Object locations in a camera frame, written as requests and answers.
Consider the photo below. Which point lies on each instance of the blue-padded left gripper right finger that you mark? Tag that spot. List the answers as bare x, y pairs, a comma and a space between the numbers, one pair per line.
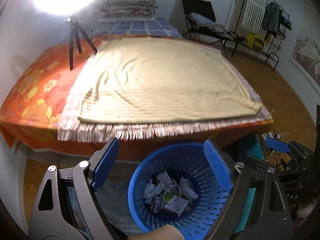
221, 164

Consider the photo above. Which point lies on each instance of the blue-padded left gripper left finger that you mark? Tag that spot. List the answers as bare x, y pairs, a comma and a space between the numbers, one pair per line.
101, 163

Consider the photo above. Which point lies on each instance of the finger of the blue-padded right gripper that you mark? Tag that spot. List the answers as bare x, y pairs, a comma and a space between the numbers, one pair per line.
277, 145

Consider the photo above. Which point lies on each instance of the green white cardboard box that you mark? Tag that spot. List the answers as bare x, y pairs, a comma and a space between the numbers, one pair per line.
175, 203

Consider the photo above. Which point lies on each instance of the purple candy bar wrapper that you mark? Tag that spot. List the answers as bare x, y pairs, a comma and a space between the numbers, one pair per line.
157, 203

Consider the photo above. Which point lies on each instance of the teal cloth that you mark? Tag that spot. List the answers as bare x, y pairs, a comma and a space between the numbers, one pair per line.
253, 147

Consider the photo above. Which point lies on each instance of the blue plastic laundry basket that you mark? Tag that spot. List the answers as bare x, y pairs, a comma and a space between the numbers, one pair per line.
185, 159

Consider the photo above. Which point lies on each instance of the crumpled white paper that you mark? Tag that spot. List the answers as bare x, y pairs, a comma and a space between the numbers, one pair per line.
187, 189

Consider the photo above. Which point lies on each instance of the yellow striped blanket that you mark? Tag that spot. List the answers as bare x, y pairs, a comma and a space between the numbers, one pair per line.
138, 88

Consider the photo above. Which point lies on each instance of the orange floral bedspread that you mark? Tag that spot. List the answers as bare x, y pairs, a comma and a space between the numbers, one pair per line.
31, 114

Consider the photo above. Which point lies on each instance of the black clothes rack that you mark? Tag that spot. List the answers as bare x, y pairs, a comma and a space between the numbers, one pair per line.
272, 45

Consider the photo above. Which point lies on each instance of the yellow crate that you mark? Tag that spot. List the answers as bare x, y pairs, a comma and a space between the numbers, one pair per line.
255, 42

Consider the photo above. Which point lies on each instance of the dark hanging jacket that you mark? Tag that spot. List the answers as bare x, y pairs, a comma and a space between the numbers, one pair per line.
273, 19

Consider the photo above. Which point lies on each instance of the black tripod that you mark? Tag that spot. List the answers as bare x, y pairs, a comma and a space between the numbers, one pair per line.
74, 38

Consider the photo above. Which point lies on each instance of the blue checkered bedsheet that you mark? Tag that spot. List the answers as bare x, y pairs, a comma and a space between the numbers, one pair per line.
155, 26

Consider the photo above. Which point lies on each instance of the striped cushion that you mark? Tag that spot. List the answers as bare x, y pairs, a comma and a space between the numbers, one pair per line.
199, 22

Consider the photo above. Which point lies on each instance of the folded floral quilt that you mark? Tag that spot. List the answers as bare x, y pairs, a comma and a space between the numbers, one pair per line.
127, 8

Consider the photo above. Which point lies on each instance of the black folding chair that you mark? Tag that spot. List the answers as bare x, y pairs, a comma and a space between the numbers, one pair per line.
205, 8

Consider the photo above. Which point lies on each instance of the wall picture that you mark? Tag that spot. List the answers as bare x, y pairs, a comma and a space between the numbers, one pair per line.
306, 50

